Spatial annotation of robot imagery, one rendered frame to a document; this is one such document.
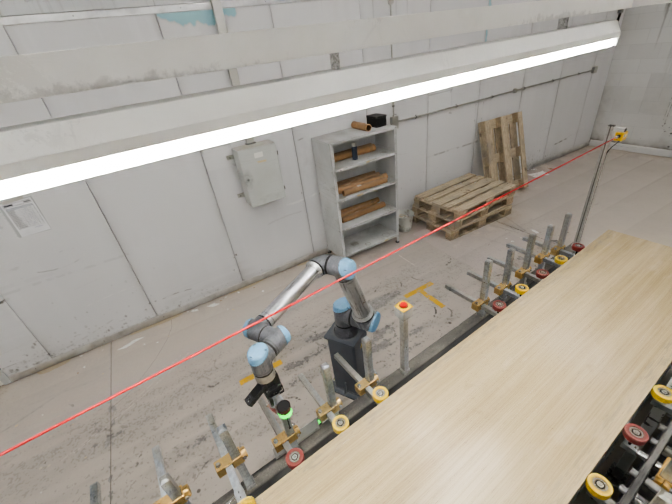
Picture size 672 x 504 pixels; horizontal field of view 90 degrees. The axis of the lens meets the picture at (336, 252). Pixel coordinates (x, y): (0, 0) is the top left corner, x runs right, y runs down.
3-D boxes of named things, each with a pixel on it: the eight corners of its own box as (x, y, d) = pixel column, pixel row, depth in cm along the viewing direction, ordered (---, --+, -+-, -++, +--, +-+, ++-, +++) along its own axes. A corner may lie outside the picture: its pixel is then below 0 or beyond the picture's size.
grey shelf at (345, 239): (327, 252, 464) (310, 138, 383) (379, 230, 499) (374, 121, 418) (344, 266, 430) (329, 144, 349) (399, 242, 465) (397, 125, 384)
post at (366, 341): (367, 396, 194) (361, 337, 169) (372, 393, 196) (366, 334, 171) (371, 400, 192) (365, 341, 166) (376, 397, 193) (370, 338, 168)
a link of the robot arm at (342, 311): (341, 310, 256) (338, 292, 247) (361, 317, 248) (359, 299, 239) (330, 323, 246) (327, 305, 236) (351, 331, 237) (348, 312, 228)
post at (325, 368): (332, 423, 183) (319, 364, 158) (337, 419, 185) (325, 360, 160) (335, 427, 181) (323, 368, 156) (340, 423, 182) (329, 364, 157)
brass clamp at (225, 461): (216, 467, 147) (212, 461, 144) (244, 448, 153) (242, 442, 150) (220, 480, 142) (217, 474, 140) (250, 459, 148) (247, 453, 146)
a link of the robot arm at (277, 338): (272, 319, 157) (253, 338, 148) (291, 327, 151) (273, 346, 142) (276, 334, 162) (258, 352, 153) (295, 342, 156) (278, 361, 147)
